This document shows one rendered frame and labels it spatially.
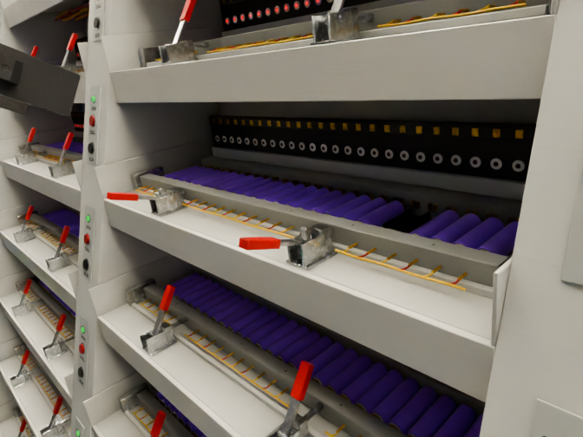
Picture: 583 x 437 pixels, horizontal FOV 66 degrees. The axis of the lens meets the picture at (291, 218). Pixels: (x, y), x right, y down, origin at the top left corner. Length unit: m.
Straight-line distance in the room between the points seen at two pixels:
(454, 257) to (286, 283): 0.15
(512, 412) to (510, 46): 0.21
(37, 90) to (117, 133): 0.42
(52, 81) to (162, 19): 0.47
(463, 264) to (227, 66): 0.30
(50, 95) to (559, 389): 0.36
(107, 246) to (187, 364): 0.25
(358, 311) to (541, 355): 0.13
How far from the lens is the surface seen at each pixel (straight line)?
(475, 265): 0.35
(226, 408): 0.55
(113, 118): 0.76
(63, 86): 0.35
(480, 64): 0.32
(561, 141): 0.29
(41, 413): 1.30
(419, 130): 0.51
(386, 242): 0.39
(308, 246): 0.39
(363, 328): 0.37
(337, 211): 0.47
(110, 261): 0.79
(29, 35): 1.46
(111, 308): 0.81
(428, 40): 0.34
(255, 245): 0.36
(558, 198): 0.28
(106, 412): 0.89
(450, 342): 0.32
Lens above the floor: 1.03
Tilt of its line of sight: 8 degrees down
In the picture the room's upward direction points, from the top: 6 degrees clockwise
